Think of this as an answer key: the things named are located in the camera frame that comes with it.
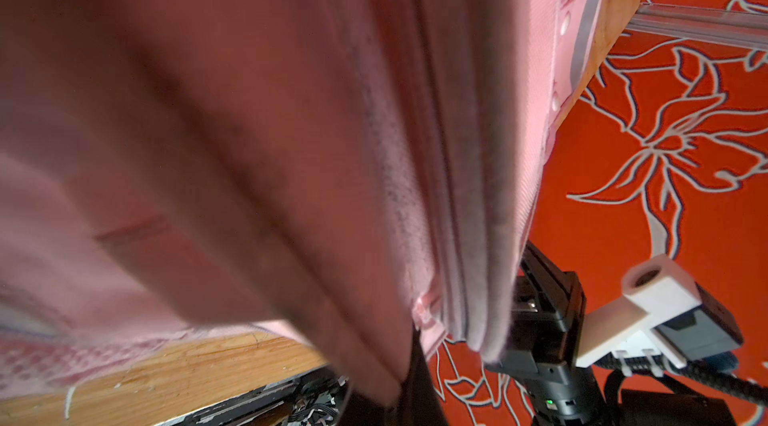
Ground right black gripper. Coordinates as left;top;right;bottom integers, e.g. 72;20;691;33
485;243;606;425

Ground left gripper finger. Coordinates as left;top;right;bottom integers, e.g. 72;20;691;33
341;329;447;426

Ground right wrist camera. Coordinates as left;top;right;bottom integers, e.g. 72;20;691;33
575;255;744;371

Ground pink student backpack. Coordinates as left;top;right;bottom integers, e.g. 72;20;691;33
1;0;601;405

